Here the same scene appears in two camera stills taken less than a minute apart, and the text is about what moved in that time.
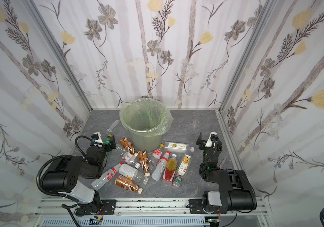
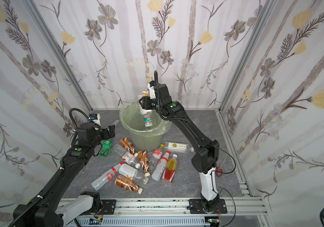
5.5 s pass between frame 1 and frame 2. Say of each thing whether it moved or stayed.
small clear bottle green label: moved
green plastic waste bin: stayed
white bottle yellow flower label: moved
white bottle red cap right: stayed
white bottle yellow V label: stayed
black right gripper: moved
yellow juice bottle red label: stayed
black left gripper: moved
